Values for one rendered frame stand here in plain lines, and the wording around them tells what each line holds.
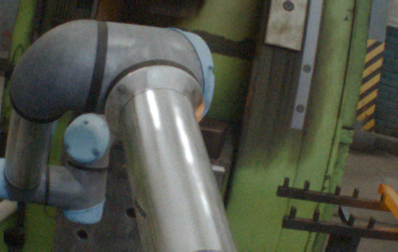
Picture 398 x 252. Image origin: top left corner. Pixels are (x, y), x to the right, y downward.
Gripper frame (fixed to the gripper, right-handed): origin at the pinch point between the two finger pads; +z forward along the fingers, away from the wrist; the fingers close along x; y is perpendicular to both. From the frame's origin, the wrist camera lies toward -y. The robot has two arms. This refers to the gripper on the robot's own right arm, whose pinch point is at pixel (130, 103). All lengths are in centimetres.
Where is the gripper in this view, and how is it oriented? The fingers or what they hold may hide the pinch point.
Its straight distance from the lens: 143.0
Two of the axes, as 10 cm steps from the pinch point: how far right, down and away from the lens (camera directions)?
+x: 9.8, 1.9, -1.0
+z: 1.3, -1.5, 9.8
